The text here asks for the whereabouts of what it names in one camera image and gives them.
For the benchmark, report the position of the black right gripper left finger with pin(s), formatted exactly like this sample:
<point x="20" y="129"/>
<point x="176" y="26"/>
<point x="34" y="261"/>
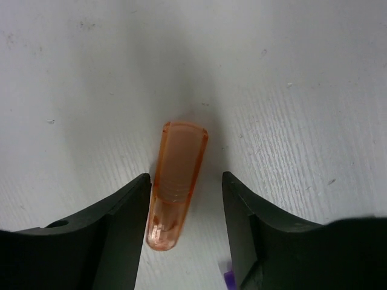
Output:
<point x="98" y="247"/>

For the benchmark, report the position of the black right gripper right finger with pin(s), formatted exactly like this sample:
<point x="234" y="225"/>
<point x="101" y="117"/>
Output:
<point x="274" y="249"/>

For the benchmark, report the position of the black purple highlighter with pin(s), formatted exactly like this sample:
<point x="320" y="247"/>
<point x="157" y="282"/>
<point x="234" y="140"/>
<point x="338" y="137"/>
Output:
<point x="226" y="269"/>

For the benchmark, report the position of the orange highlighter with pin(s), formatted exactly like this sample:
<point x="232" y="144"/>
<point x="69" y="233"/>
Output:
<point x="180" y="156"/>

